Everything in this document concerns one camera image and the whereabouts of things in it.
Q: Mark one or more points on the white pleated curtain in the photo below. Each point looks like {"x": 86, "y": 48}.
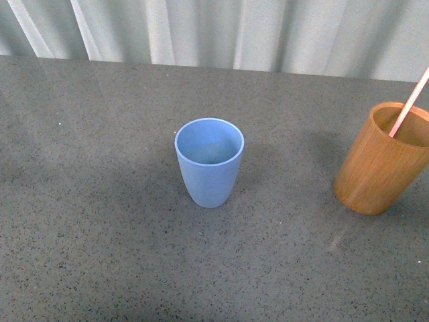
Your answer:
{"x": 364, "y": 39}

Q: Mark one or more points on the light blue plastic cup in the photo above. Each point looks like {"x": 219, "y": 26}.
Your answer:
{"x": 209, "y": 152}

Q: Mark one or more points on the pink chopstick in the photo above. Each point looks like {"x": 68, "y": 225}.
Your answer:
{"x": 409, "y": 103}

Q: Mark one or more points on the bamboo chopstick holder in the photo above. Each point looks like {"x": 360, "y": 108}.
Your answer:
{"x": 379, "y": 168}

